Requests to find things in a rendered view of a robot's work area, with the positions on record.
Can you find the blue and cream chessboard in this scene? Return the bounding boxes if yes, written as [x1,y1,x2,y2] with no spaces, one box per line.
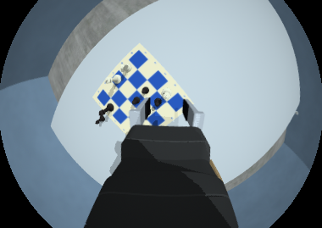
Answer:
[93,43,194,135]

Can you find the black pawn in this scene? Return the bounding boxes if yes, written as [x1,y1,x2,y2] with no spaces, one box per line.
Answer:
[154,98,162,106]
[132,97,140,104]
[142,86,149,94]

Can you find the black chess king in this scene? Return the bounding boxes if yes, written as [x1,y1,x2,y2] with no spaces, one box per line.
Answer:
[99,103,114,116]

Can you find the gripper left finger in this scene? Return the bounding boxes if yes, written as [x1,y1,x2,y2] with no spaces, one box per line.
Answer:
[129,97,151,127]

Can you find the black bishop chess piece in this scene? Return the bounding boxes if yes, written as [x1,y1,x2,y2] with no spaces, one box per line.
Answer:
[95,116,105,124]

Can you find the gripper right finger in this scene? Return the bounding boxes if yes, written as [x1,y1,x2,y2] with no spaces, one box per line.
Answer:
[182,99,205,131]

